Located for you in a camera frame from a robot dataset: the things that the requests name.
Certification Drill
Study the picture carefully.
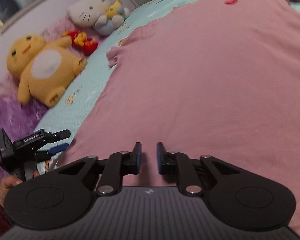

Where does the purple ruffled pillow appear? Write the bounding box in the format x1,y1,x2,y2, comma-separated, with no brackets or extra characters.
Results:
0,77,51,181

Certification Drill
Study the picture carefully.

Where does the small yellow plush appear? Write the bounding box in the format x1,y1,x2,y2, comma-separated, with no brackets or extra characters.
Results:
104,0,123,20

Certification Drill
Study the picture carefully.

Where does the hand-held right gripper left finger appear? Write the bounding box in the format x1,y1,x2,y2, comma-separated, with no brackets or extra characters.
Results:
57,142,143,197

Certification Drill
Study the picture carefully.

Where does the big yellow plush bear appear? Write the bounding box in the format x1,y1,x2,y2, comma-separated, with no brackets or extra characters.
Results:
6,34,88,108

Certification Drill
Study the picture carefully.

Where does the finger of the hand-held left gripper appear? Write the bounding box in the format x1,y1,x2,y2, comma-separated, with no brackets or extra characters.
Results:
49,129,72,143
36,142,69,163

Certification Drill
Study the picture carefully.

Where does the framed picture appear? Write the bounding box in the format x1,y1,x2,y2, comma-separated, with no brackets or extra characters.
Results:
0,0,52,35

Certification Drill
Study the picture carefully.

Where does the red plush doll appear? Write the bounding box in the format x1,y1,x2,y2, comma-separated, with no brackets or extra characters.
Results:
62,29,100,57

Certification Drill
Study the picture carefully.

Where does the pink shirt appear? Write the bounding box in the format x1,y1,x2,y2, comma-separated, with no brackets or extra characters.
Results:
49,0,300,236

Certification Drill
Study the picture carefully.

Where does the white cat plush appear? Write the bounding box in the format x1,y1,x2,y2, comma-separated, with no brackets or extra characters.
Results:
67,0,131,37

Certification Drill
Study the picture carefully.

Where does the person's left hand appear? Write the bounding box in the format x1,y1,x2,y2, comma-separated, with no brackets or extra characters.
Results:
0,170,40,208

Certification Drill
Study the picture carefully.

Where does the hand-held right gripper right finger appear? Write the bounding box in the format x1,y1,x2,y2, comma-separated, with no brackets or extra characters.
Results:
156,142,240,197

